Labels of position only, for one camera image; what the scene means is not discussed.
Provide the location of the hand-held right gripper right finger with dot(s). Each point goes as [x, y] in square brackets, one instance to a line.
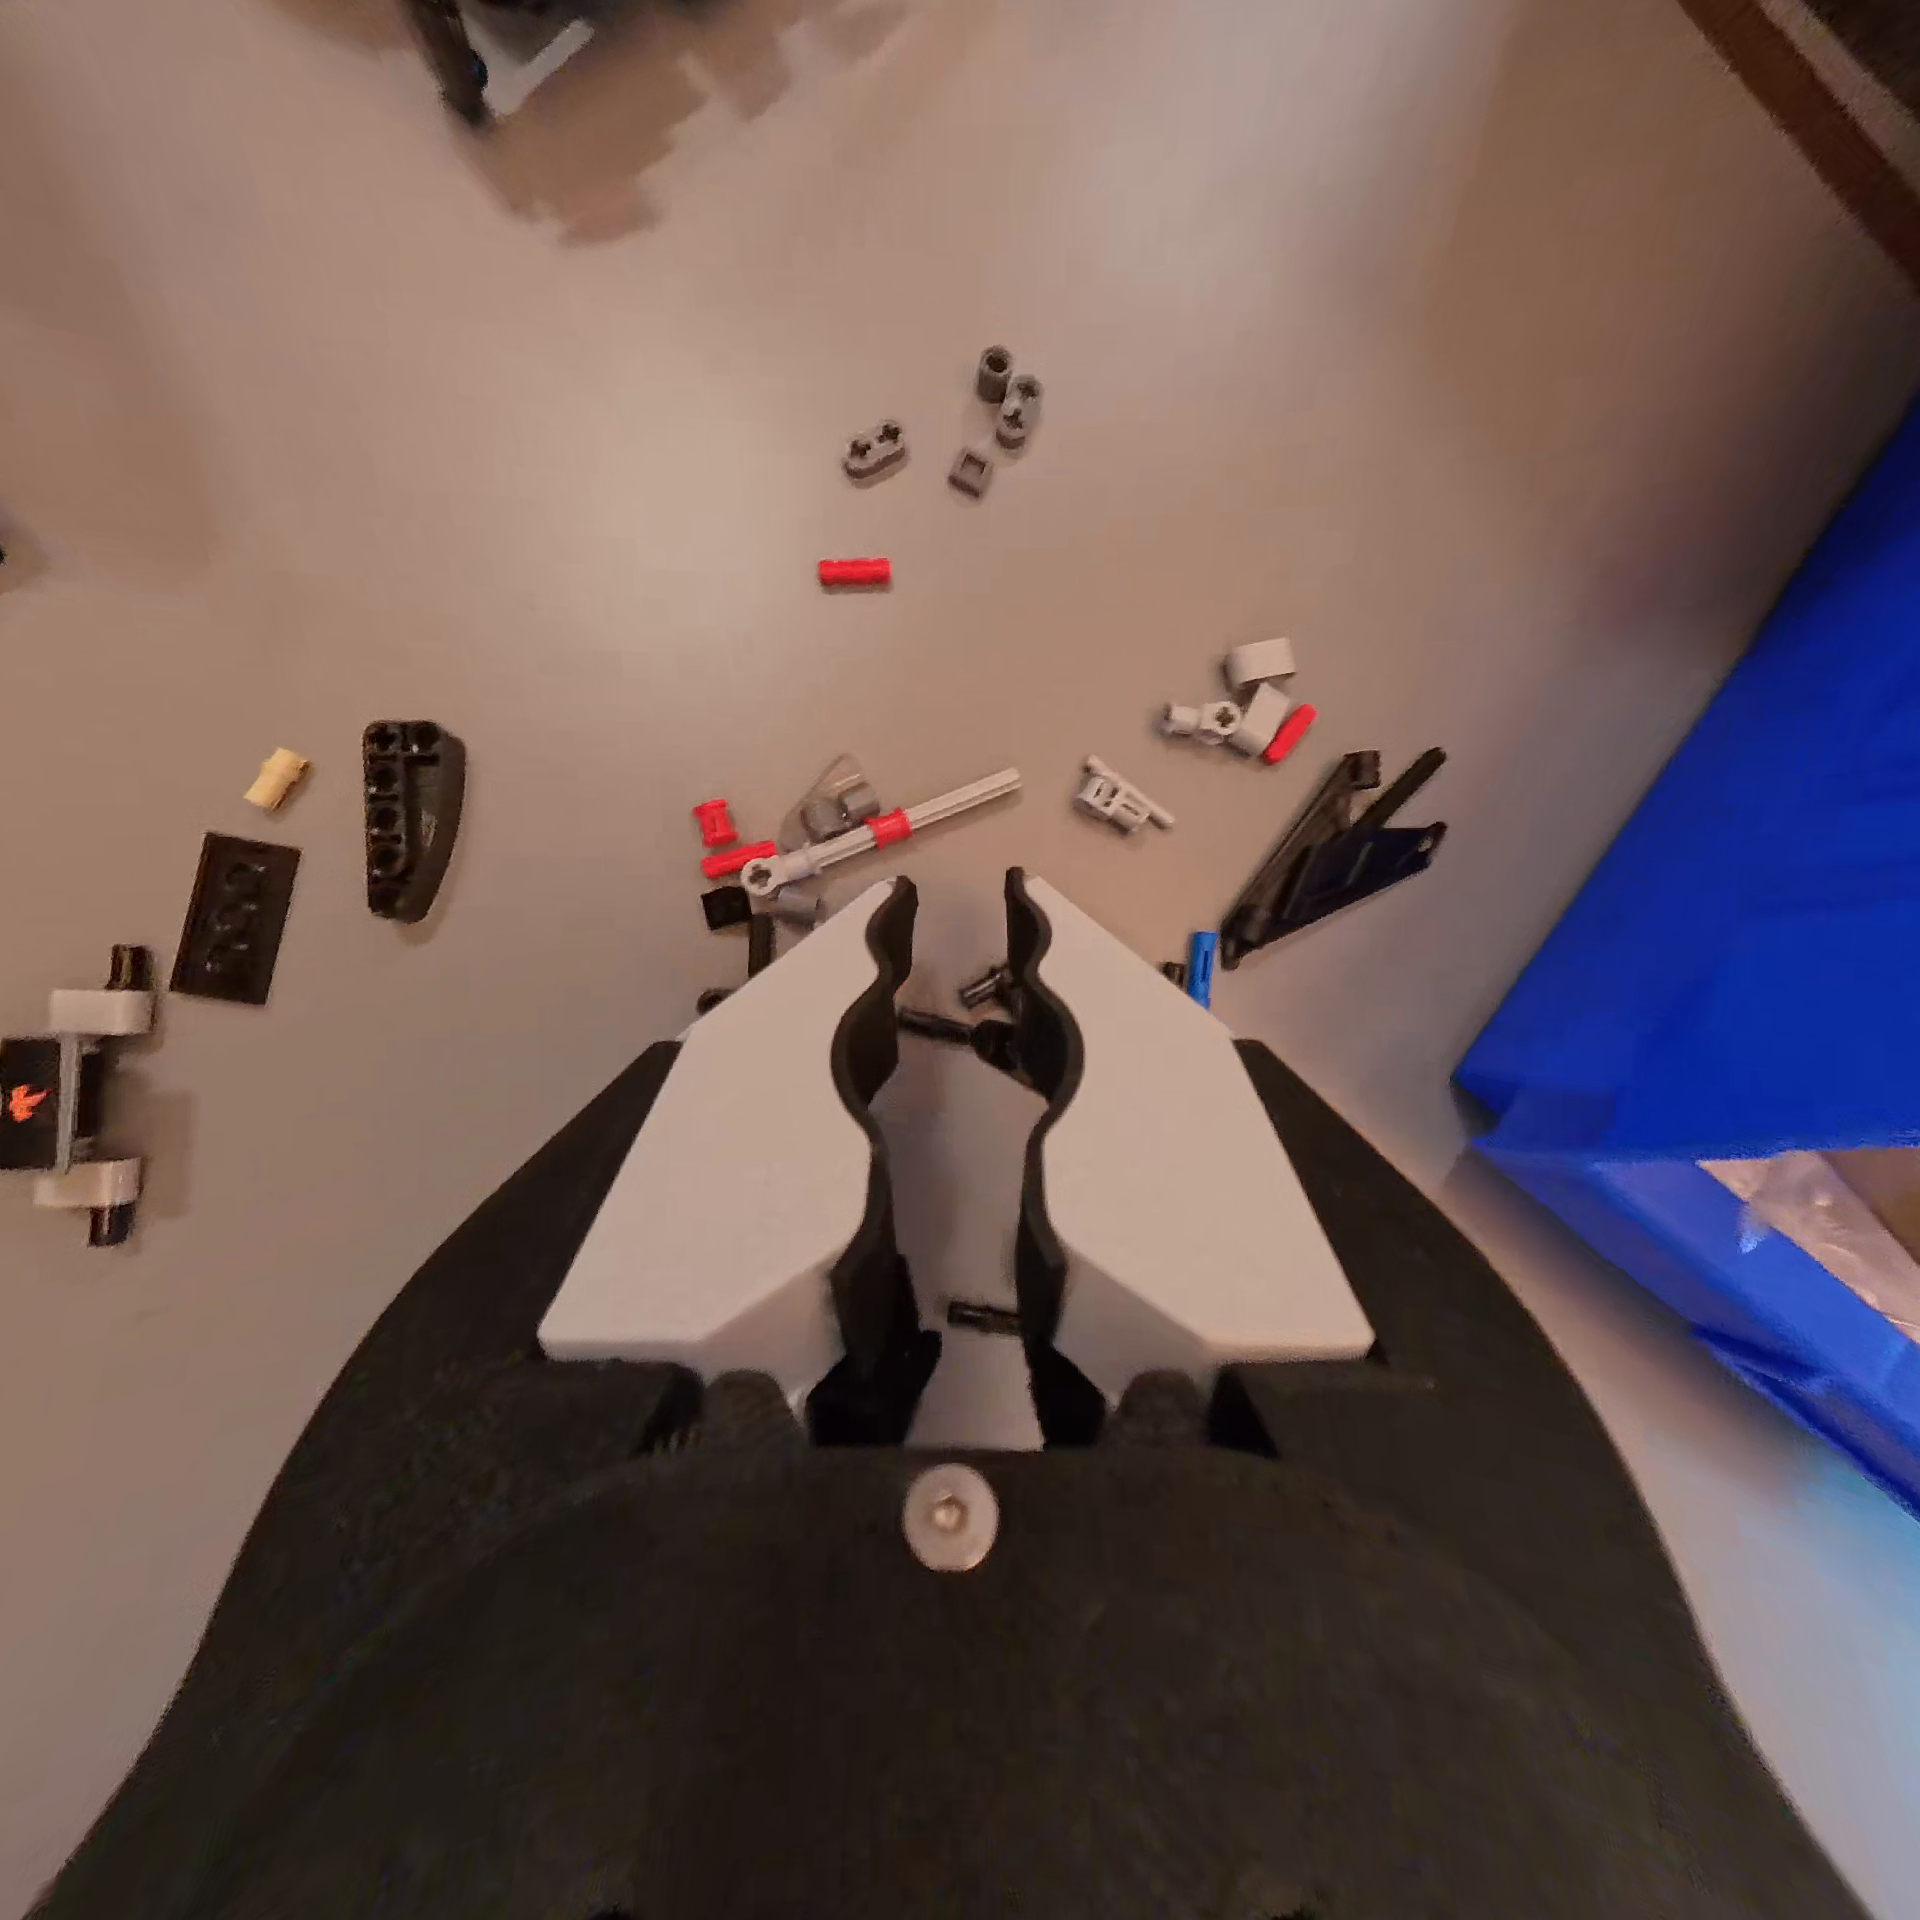
[1201, 1200]

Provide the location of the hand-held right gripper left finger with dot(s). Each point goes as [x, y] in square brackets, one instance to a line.
[704, 1200]

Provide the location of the grey lego subassembly orange print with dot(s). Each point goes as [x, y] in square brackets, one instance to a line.
[61, 1095]

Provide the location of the partly built lego vehicle model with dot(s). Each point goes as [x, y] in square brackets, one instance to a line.
[450, 68]

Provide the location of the blue lego pin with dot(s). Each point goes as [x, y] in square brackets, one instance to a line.
[1201, 961]

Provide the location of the small black lego tile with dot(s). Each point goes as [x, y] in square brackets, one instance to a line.
[726, 909]

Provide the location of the light grey lego pin connector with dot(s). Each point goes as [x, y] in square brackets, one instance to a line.
[802, 904]

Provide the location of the short red lego axle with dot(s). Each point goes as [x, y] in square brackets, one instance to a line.
[735, 861]

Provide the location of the flat black lego beams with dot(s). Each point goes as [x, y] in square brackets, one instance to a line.
[1350, 862]

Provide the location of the red lego bush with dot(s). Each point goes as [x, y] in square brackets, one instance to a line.
[714, 821]

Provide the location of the grey lego connector block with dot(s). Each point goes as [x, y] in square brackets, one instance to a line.
[832, 811]

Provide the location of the light grey lego clip connector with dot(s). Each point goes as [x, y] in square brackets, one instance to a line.
[1118, 796]

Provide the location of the long light grey lego axle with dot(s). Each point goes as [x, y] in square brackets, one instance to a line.
[960, 796]

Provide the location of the black curved lego panel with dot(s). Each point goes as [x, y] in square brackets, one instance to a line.
[405, 827]

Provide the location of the light grey lego joint assembly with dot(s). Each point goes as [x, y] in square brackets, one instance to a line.
[1244, 705]

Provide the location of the black lego plate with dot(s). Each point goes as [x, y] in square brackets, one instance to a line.
[233, 915]

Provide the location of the tan lego pin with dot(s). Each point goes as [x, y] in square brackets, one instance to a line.
[277, 780]

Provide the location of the small dark grey lego piece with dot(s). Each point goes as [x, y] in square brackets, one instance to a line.
[972, 473]

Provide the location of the dark grey thin lego liftarm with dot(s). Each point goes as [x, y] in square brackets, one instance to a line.
[874, 452]

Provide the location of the dark grey lego connector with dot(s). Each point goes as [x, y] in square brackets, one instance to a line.
[1018, 406]

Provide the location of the blue storage bin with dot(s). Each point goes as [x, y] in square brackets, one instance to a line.
[1725, 974]

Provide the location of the clear plastic bags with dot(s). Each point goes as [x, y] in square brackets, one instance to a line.
[1845, 1231]

